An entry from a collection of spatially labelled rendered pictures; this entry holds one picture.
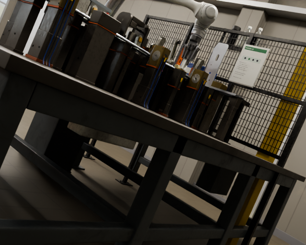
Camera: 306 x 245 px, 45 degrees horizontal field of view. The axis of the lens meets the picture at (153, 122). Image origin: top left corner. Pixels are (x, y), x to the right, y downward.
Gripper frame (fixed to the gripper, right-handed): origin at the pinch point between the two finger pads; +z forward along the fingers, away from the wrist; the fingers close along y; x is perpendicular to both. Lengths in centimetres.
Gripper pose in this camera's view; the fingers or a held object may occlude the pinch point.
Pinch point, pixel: (184, 64)
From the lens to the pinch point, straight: 251.6
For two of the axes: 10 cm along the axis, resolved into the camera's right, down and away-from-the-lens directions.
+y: 6.5, 3.1, -6.9
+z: -4.0, 9.2, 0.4
